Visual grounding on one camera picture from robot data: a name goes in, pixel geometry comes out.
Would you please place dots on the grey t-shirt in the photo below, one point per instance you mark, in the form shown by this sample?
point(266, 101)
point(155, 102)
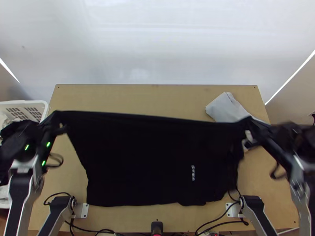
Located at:
point(224, 108)

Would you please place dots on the white laundry basket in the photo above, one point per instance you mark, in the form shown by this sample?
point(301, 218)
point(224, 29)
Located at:
point(24, 108)

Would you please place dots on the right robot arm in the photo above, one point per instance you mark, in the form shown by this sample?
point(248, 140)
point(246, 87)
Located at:
point(300, 196)

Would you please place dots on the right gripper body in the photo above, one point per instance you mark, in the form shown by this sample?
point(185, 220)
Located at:
point(258, 134)

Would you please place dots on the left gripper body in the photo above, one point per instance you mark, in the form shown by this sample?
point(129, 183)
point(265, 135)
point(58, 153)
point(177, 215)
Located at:
point(53, 126)

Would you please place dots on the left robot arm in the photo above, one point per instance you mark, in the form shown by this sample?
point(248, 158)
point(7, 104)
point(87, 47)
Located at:
point(22, 196)

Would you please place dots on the black t-shirt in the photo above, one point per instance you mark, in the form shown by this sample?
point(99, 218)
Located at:
point(147, 159)

